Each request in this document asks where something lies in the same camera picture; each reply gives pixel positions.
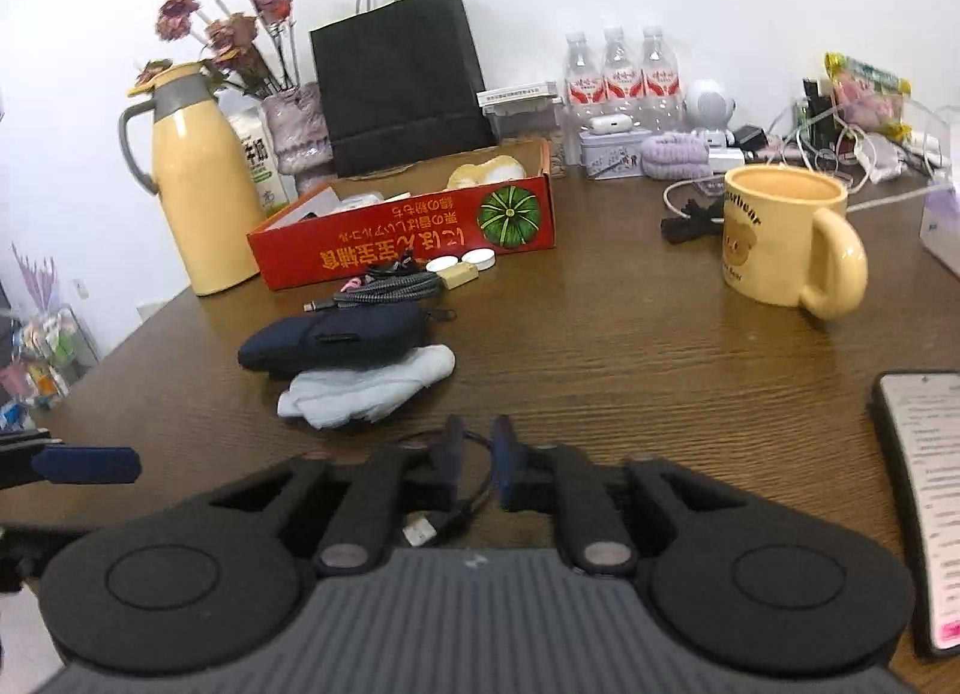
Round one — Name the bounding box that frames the purple knitted vase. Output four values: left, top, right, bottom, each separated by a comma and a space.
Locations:
260, 83, 335, 196

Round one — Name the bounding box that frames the purple fluffy headband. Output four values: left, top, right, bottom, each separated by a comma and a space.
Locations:
643, 131, 710, 181

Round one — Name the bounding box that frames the yellow bear mug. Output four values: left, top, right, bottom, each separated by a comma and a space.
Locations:
720, 165, 869, 322

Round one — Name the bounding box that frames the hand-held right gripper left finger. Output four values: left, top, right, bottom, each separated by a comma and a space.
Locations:
202, 415, 467, 576

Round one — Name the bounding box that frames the pink snack packet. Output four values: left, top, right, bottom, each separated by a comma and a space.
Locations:
825, 51, 912, 140

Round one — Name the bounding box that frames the red cardboard box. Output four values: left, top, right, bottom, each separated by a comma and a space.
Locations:
247, 137, 557, 292

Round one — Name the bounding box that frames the wire storage rack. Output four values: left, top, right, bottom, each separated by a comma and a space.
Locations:
0, 304, 98, 432

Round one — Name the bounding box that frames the yellow thermos jug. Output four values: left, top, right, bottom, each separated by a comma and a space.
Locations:
118, 62, 269, 298

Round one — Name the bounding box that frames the white cable bundle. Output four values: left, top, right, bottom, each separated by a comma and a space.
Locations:
664, 101, 960, 215

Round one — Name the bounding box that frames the black clip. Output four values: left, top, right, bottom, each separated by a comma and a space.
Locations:
661, 203, 725, 245

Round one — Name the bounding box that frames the navy blue zip case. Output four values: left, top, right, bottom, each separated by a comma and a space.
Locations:
238, 302, 428, 374

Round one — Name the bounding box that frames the grey tin box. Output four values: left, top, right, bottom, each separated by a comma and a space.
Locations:
579, 126, 661, 180

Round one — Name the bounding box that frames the white cloth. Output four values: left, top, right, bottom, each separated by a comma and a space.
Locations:
277, 344, 456, 430

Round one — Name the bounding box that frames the black usb cable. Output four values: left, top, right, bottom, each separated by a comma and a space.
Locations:
394, 431, 496, 549

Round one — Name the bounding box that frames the black smartphone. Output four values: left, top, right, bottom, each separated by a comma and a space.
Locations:
866, 371, 960, 661

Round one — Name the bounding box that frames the white round camera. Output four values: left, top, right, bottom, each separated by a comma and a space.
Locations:
684, 77, 736, 140

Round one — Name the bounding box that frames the dried rose bouquet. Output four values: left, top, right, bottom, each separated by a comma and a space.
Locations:
133, 0, 301, 99

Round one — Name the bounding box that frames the white milk carton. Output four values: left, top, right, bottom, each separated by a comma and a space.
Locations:
227, 110, 290, 219

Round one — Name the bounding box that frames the white labelled box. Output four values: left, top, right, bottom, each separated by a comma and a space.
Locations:
477, 84, 563, 140

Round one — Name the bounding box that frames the white tissue pack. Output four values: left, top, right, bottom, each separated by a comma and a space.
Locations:
919, 184, 960, 279

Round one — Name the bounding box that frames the braided charging cable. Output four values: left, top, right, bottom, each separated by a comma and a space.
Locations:
304, 255, 458, 324

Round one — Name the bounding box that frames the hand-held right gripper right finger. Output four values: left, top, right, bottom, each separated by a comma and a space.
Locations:
491, 415, 751, 576

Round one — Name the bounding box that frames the black paper bag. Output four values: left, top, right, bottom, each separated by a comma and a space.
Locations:
310, 0, 497, 179

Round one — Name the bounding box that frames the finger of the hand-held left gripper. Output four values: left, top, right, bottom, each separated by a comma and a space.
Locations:
0, 439, 142, 491

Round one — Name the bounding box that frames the yellow white plush toy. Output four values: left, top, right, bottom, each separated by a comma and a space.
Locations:
448, 155, 526, 190

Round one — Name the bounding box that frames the purple dried lavender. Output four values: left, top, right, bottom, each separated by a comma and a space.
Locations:
11, 244, 61, 313

